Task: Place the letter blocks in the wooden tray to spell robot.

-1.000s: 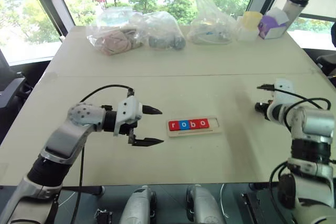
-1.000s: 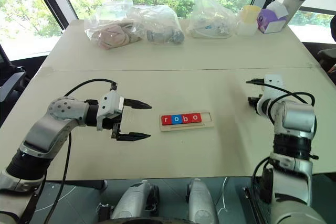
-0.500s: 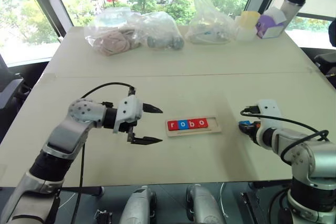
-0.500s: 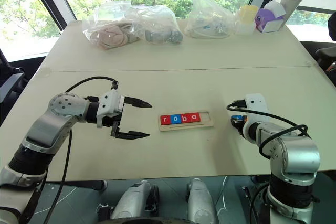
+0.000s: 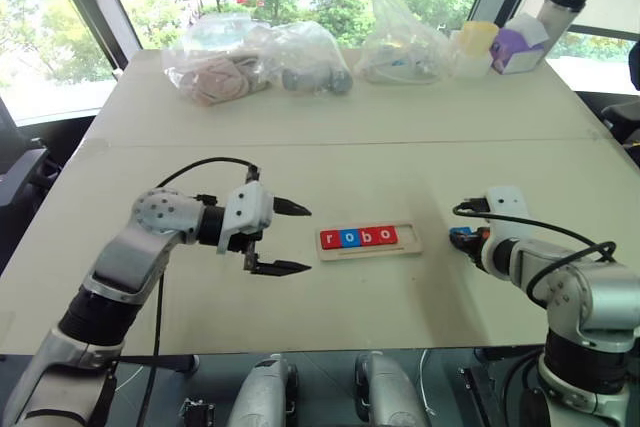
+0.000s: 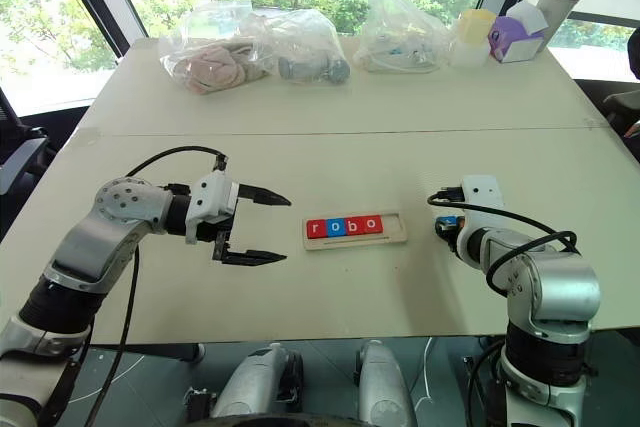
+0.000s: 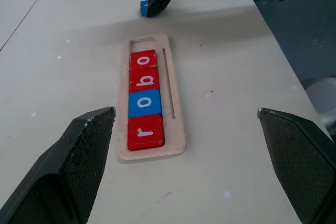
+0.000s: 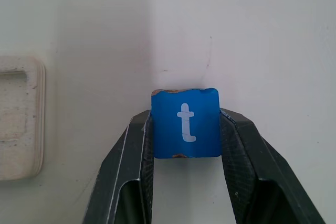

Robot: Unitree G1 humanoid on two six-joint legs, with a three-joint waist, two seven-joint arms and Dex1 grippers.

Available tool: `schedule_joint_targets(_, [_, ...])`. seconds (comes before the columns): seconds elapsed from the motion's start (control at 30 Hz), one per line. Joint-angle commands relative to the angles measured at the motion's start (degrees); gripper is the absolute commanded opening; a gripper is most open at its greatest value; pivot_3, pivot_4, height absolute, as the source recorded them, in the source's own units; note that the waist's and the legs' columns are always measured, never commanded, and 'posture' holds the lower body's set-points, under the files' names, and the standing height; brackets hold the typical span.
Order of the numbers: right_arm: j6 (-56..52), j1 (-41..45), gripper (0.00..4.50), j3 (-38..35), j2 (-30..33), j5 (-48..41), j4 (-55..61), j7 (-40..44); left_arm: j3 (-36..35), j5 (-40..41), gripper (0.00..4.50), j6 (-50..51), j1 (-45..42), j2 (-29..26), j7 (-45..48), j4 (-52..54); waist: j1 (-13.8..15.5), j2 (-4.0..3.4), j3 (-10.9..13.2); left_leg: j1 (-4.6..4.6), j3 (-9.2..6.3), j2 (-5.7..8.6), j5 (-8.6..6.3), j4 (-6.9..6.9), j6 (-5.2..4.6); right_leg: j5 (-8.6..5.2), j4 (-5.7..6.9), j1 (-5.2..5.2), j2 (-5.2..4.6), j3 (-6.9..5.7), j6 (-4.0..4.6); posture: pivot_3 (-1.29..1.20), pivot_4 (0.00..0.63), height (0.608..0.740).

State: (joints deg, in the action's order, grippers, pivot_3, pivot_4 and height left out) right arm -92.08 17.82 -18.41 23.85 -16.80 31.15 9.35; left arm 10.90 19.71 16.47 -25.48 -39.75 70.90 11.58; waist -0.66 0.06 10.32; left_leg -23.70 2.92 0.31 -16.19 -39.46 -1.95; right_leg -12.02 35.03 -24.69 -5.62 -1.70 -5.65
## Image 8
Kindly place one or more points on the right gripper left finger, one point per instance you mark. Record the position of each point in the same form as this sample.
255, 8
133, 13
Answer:
126, 176

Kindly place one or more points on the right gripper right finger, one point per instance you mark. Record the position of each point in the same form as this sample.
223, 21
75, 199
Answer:
252, 171

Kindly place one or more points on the blue t letter block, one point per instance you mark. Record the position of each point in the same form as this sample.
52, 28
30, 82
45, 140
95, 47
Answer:
186, 124

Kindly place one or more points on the wooden letter tray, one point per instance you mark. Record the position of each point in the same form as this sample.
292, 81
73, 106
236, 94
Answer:
23, 119

